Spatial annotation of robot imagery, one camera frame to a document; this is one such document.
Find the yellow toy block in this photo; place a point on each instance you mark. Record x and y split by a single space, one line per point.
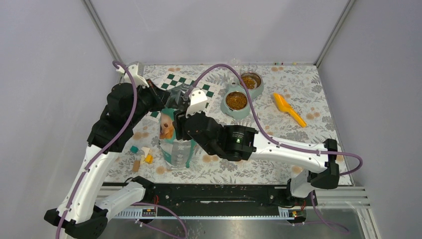
148 159

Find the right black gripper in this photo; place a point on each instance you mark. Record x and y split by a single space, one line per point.
179 117

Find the white toy piece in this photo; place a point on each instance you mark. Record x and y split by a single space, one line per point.
145 152

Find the orange plastic scoop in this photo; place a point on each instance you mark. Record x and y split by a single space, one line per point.
283 106

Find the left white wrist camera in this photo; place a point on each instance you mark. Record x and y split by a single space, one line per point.
136 70

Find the green white chessboard mat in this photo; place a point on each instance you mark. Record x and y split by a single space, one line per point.
170 80

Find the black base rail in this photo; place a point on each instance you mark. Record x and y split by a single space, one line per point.
221 201

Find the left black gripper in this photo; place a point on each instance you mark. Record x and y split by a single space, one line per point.
160 96

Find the near steel bowl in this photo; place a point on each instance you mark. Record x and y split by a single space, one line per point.
236 101

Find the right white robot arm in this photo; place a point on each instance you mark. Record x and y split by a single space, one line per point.
238 142

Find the brown pet food kibble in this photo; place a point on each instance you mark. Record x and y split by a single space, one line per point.
237 100

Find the green pet food bag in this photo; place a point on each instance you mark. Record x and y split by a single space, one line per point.
176 153

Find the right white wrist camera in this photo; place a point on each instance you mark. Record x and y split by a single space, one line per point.
198 102

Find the brown wooden block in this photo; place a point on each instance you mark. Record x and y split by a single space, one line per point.
136 166

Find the steel bowl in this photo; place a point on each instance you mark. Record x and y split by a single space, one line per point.
252 80
236 101

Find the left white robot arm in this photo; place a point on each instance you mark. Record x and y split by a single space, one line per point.
78 216

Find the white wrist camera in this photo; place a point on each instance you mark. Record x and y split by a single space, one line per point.
198 102
136 70

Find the teal cube block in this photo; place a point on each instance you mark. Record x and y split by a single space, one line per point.
134 149

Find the far steel bowl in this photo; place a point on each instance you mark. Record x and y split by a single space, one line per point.
252 80

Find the teal double pet feeder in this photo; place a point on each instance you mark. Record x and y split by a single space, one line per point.
240 114

